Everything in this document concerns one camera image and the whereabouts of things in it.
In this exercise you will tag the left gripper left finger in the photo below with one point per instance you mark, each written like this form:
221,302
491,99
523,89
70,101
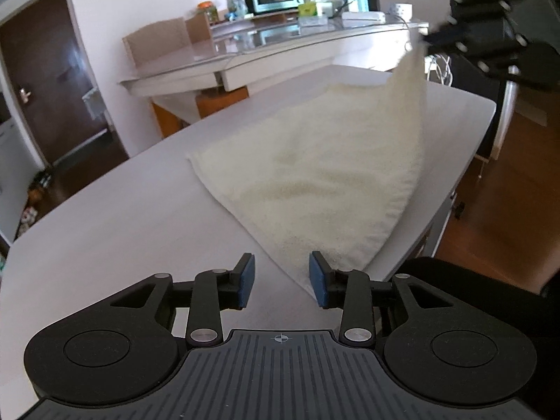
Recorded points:
213,292

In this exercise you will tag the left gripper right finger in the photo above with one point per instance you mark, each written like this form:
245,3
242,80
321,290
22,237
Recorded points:
349,291

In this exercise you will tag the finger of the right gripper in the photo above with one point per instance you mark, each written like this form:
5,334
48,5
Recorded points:
450,38

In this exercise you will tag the cream white towel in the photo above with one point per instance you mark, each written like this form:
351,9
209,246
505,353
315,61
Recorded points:
333,174

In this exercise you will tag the white power strip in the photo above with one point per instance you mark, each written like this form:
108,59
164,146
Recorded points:
375,18

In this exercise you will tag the green tissue box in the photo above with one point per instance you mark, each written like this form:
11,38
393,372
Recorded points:
307,9

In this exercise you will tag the white glass-top side table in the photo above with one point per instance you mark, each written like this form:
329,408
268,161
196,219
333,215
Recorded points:
257,59

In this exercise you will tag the orange lid glass jar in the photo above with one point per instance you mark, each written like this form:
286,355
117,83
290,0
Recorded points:
210,10

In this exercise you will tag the dark brown door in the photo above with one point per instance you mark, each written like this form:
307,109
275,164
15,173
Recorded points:
48,75

